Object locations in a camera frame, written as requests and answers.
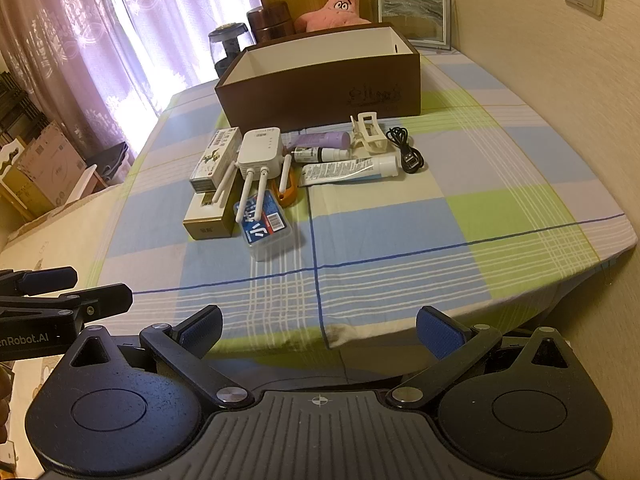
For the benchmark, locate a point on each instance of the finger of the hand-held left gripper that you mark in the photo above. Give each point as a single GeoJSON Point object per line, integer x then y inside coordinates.
{"type": "Point", "coordinates": [105, 300]}
{"type": "Point", "coordinates": [50, 280]}

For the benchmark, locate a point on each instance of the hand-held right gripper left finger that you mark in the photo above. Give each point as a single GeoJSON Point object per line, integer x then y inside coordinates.
{"type": "Point", "coordinates": [202, 329]}

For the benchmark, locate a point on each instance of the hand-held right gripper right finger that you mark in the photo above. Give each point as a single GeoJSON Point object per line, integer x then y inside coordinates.
{"type": "Point", "coordinates": [440, 334]}

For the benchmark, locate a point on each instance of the white and gold box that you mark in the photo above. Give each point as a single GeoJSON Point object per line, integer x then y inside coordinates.
{"type": "Point", "coordinates": [207, 221]}

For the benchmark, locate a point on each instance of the blue dental floss pick box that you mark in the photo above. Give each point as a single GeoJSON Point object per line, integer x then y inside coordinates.
{"type": "Point", "coordinates": [268, 236]}

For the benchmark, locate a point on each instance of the orange utility knife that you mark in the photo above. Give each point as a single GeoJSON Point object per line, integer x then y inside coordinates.
{"type": "Point", "coordinates": [289, 193]}

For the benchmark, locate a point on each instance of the white toothpaste tube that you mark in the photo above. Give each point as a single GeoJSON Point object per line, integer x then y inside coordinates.
{"type": "Point", "coordinates": [350, 169]}

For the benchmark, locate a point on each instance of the small dark dropper bottle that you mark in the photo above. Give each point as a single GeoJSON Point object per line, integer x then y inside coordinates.
{"type": "Point", "coordinates": [312, 153]}

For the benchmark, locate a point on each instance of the white hair claw clip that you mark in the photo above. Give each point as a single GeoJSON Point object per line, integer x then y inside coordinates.
{"type": "Point", "coordinates": [370, 137]}

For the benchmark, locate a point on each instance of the purple cream tube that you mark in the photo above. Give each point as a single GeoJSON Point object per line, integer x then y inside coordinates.
{"type": "Point", "coordinates": [325, 139]}

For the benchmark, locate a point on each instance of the brown storage box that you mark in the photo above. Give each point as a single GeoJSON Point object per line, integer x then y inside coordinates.
{"type": "Point", "coordinates": [320, 95]}

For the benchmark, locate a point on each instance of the beige patterned cloth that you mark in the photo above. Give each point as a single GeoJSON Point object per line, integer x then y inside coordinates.
{"type": "Point", "coordinates": [50, 240]}

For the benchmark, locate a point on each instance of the brown cardboard box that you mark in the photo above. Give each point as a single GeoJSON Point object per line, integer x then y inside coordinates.
{"type": "Point", "coordinates": [25, 192]}

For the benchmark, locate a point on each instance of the pinkish cardboard box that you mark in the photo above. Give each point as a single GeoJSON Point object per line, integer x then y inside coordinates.
{"type": "Point", "coordinates": [50, 160]}

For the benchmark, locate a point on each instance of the black bin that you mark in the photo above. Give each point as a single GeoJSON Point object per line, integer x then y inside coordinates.
{"type": "Point", "coordinates": [110, 165]}

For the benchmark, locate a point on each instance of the small green and white box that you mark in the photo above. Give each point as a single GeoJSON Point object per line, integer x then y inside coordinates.
{"type": "Point", "coordinates": [212, 160]}

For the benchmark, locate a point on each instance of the lilac lace curtain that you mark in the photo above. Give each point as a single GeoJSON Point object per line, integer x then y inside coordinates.
{"type": "Point", "coordinates": [75, 60]}

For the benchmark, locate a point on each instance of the glass jar with dark lid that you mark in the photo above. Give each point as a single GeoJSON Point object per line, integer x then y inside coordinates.
{"type": "Point", "coordinates": [227, 46]}

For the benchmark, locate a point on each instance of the brown metal thermos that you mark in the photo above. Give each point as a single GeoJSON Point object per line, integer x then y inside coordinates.
{"type": "Point", "coordinates": [275, 22]}

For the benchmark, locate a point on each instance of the pink starfish plush toy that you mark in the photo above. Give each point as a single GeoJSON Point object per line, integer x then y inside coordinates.
{"type": "Point", "coordinates": [335, 10]}

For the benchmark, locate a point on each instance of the grey picture frame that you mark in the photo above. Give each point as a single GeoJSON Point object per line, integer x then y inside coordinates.
{"type": "Point", "coordinates": [412, 15]}

